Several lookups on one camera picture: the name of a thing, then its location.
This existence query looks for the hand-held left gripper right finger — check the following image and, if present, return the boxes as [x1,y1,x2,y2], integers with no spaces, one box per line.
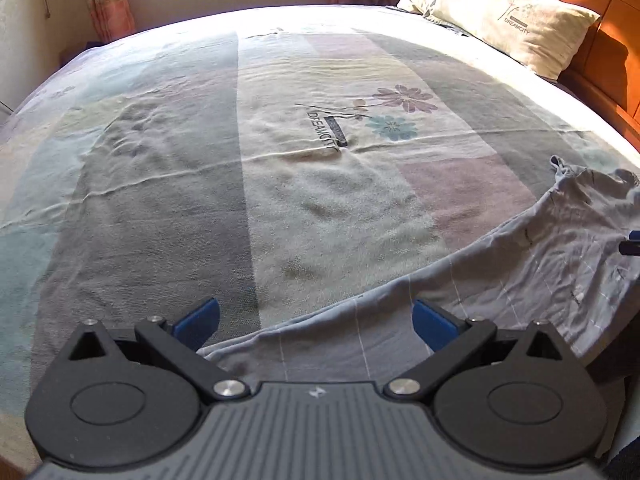
[383,298,584,404]

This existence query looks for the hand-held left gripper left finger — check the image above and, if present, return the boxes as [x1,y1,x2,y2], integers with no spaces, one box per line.
[52,296,251,404]

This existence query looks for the grey pants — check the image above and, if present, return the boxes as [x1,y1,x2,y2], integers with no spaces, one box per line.
[200,155,640,384]

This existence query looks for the wooden headboard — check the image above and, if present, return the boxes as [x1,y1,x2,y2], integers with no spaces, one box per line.
[510,0,640,154]

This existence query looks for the beige printed pillow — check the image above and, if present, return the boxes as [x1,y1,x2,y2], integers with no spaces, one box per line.
[425,0,601,81]

